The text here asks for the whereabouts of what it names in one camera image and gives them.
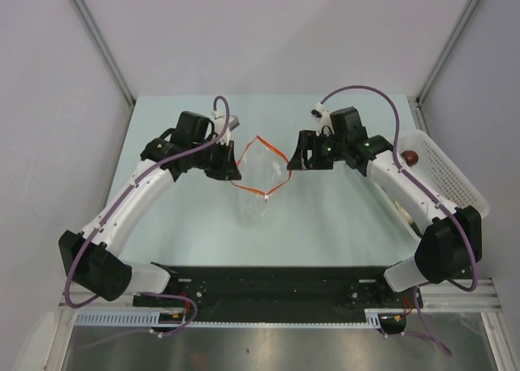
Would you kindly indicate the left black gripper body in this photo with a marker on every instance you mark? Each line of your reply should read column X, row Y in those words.
column 213, row 160

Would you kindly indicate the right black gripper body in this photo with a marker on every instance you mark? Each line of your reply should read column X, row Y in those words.
column 325, row 149

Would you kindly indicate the clear zip top bag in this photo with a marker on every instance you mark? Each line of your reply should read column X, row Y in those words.
column 261, row 192

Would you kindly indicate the white cauliflower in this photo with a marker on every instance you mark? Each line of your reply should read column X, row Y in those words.
column 402, row 211

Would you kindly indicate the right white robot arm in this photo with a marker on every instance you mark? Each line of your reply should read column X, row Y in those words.
column 451, row 234

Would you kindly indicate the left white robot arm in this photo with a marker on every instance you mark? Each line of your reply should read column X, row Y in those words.
column 91, row 257

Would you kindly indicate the dark red plum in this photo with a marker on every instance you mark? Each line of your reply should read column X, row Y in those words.
column 410, row 157

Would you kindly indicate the white plastic basket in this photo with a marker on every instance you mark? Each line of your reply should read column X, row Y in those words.
column 434, row 170

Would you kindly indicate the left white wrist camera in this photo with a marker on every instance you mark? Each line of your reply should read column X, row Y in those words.
column 222, row 128

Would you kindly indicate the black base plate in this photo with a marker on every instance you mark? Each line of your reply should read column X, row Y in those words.
column 282, row 295

